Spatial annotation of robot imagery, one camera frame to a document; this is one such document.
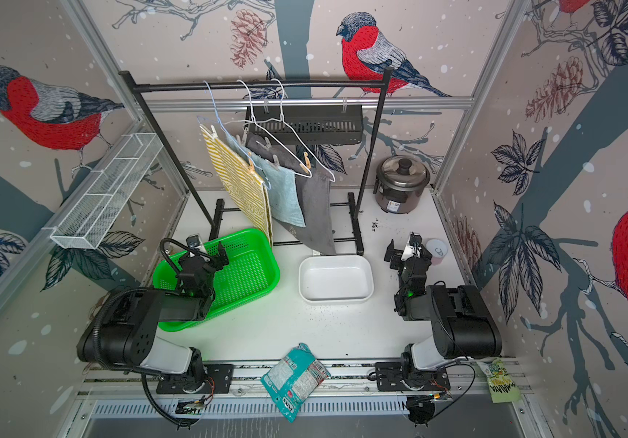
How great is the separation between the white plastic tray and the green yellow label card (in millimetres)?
391

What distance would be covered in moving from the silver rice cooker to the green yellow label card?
575 millimetres

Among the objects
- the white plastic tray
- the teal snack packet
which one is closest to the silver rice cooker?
the white plastic tray

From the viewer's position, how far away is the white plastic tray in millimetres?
903

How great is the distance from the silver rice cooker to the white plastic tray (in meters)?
0.25

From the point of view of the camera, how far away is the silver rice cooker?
40.3 inches

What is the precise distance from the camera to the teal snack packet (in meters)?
0.70

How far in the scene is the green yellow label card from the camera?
714 mm
